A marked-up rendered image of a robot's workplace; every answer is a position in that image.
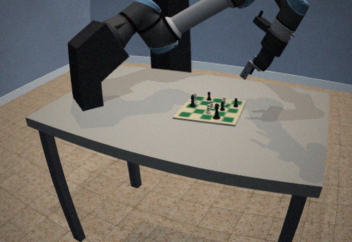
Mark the green and cream chessboard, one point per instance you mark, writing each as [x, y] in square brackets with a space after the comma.
[229, 116]

